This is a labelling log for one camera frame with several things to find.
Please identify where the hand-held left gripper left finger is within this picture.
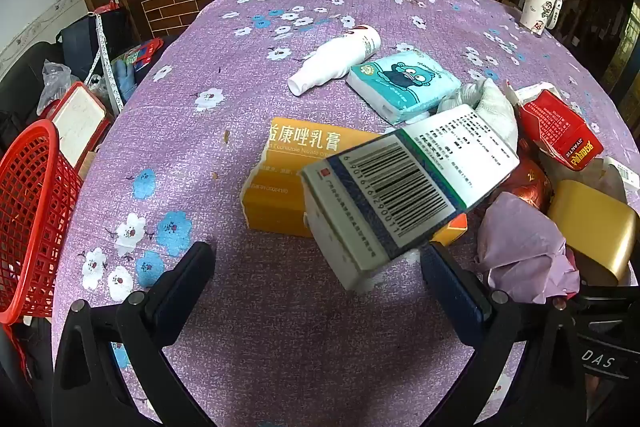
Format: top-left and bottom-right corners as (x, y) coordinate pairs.
(52, 241), (217, 427)

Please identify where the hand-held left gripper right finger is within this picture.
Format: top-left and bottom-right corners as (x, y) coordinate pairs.
(420, 242), (596, 427)

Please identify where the gold box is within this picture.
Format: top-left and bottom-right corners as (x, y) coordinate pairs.
(547, 179), (638, 288)

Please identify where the white blue medicine box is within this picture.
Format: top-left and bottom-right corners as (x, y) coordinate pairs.
(298, 103), (521, 293)

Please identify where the orange medicine box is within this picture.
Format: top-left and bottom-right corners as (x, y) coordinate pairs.
(240, 117), (468, 245)

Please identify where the red plastic basket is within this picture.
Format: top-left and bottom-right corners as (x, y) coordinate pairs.
(0, 119), (83, 325)

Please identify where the red carton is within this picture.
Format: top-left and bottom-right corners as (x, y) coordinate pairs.
(505, 82), (603, 172)

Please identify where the teal cartoon tissue pack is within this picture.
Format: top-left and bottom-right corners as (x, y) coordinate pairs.
(346, 48), (463, 125)

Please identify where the purple crumpled paper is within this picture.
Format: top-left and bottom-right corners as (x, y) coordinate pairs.
(475, 192), (581, 305)

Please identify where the red shiny wrapper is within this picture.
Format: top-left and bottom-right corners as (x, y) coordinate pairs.
(492, 157), (553, 212)

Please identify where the white barcode label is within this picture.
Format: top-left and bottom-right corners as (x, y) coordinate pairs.
(604, 156), (640, 194)

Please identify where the red framed whiteboard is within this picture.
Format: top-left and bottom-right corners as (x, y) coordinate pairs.
(40, 82), (113, 170)

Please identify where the blue cloth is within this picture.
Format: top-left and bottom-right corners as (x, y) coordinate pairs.
(111, 57), (137, 102)

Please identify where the purple floral tablecloth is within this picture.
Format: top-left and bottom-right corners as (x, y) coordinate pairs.
(52, 0), (640, 427)

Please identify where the silver wrapped pole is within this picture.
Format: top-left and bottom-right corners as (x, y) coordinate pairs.
(94, 14), (124, 114)

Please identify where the red blue package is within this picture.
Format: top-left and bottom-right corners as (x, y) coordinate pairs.
(112, 38), (165, 68)

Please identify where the clear plastic bag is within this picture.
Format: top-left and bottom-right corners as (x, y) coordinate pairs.
(37, 59), (81, 115)

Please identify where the white spray bottle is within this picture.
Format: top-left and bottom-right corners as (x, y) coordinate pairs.
(287, 24), (382, 96)

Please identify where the dark blue bag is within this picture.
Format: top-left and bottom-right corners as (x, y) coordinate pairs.
(56, 9), (138, 80)

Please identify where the black sofa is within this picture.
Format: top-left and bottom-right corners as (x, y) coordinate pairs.
(0, 39), (66, 148)

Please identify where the white tumbler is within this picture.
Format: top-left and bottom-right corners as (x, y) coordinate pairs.
(519, 0), (563, 35)

